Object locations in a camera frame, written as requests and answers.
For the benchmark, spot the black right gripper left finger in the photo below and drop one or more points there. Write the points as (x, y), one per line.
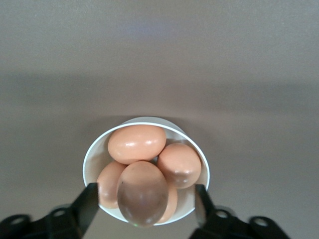
(82, 214)

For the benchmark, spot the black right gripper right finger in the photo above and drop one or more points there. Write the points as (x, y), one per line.
(207, 219)

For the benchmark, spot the brown egg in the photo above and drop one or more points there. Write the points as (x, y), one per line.
(179, 164)
(107, 184)
(171, 201)
(137, 144)
(142, 194)

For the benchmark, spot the white round bowl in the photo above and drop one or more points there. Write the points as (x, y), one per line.
(94, 154)

